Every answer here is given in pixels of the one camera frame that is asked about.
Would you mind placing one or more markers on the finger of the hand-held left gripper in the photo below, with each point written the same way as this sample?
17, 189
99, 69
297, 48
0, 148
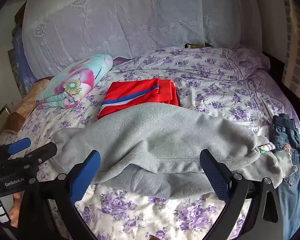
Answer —
20, 145
46, 152

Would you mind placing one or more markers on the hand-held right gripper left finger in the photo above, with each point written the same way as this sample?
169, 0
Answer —
85, 175

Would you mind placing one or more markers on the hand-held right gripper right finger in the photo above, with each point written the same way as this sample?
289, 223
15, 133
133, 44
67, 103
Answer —
215, 177

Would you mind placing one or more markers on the grey fleece pants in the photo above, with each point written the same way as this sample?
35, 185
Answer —
152, 140

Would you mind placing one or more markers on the person's left hand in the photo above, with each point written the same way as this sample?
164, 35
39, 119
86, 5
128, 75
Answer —
14, 215

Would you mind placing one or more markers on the brown wooden box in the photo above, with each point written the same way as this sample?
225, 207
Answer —
15, 123

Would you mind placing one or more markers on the tan cloth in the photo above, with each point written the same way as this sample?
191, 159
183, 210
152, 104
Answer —
31, 100

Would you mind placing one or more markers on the blue denim jeans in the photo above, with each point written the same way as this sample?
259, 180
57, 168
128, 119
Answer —
295, 180

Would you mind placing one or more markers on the green patterned picture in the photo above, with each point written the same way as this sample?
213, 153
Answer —
15, 65

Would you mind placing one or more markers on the floral colourful pillow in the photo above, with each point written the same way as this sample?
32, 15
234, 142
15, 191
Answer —
82, 77

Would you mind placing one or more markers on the blue patterned cloth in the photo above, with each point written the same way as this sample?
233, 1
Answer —
21, 62

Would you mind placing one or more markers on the black folded garment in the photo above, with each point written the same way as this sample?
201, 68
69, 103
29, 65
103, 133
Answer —
178, 99

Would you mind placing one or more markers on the purple floral bed sheet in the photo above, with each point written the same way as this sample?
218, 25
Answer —
215, 85

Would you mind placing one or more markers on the red folded jacket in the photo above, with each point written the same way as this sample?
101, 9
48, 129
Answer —
140, 90

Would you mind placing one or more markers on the dark flat object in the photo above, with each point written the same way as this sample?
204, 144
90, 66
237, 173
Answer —
195, 46

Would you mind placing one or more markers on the white lace cover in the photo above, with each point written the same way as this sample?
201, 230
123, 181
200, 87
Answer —
115, 17

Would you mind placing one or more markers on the checked curtain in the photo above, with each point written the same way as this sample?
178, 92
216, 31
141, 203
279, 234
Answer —
296, 45

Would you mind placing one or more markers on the gold metal rail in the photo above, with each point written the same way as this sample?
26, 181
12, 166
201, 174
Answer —
0, 117

